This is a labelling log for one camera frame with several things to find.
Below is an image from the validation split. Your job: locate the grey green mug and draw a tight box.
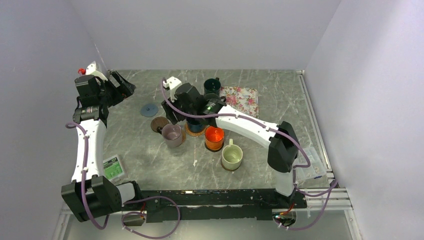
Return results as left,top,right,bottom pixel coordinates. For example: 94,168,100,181
203,93,226,105

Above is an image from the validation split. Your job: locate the woven rattan coaster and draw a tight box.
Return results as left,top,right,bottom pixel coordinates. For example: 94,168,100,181
184,123,207,137
181,130,186,144

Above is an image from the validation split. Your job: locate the navy blue mug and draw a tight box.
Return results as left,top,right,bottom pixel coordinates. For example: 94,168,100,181
186,118,205,133

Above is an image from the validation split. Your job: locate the blue round coaster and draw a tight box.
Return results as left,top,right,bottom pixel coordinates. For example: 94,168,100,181
140,103,159,117

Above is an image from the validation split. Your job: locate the dark wooden coaster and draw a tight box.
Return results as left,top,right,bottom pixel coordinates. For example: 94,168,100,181
221,164,240,172
150,116,170,133

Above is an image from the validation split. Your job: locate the mauve grey mug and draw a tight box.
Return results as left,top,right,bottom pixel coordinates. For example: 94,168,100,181
157,123,183,148

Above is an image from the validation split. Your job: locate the orange mug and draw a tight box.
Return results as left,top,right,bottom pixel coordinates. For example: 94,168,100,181
204,126,225,149

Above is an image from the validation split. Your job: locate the orange black round coaster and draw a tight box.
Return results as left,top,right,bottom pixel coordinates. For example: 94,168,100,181
204,143,224,153

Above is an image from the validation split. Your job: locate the pale green mug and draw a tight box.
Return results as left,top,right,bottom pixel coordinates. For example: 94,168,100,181
220,138,243,169

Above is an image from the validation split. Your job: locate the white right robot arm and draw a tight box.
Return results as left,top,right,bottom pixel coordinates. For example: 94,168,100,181
160,78,301,208

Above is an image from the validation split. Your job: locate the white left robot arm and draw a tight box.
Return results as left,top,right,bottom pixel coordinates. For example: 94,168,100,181
61,70,144,222

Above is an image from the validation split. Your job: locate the dark green mug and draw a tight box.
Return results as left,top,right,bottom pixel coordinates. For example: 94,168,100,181
203,77,222,96

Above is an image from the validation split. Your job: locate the floral serving tray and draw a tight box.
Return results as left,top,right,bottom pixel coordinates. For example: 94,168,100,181
219,86,259,118

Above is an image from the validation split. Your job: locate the green label tag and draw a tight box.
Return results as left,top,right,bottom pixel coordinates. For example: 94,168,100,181
102,154,127,183

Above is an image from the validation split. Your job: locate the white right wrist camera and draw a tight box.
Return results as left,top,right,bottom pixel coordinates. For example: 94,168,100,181
162,76,182,103

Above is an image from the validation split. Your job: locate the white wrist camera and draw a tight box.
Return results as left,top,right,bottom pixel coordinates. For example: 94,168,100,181
78,61,109,81
162,76,182,103

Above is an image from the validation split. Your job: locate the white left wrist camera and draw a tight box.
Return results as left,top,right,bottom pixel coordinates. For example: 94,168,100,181
78,61,109,81

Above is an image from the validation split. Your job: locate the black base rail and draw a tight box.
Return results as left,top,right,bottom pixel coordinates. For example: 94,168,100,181
121,188,307,223

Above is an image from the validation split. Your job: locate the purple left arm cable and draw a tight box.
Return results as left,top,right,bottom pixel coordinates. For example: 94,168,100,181
65,121,181,240

